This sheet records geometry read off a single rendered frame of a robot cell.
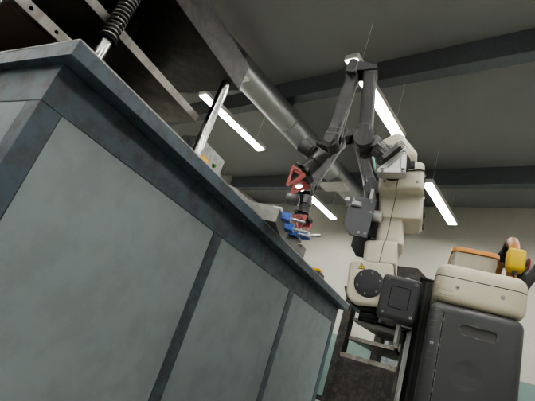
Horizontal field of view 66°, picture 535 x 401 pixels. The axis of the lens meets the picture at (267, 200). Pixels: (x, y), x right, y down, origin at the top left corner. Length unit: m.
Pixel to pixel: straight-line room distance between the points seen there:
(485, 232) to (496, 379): 7.46
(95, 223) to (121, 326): 0.27
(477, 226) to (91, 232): 8.23
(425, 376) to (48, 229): 1.04
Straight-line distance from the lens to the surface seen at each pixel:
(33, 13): 1.91
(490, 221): 8.82
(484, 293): 1.38
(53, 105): 0.92
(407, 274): 5.81
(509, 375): 1.35
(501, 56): 5.21
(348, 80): 1.84
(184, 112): 2.47
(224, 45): 2.55
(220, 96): 2.55
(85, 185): 0.96
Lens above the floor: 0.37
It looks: 20 degrees up
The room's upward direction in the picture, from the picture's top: 19 degrees clockwise
